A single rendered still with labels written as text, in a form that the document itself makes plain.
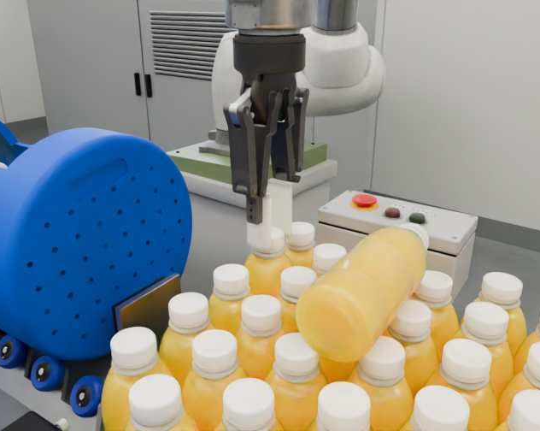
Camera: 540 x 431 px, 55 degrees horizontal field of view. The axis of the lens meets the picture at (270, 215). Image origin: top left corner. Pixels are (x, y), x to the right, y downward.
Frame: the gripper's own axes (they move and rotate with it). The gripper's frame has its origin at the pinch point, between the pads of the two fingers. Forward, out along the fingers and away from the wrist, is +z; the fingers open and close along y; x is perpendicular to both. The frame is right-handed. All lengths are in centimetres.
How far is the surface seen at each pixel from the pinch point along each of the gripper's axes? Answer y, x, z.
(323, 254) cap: -2.0, 6.2, 4.2
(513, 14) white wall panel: -268, -23, -14
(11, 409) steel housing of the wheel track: 21.7, -25.8, 25.4
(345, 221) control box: -14.8, 2.9, 5.5
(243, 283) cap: 7.6, 1.6, 4.9
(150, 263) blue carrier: 3.9, -16.7, 9.5
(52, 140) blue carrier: 12.4, -21.2, -8.7
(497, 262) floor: -241, -5, 116
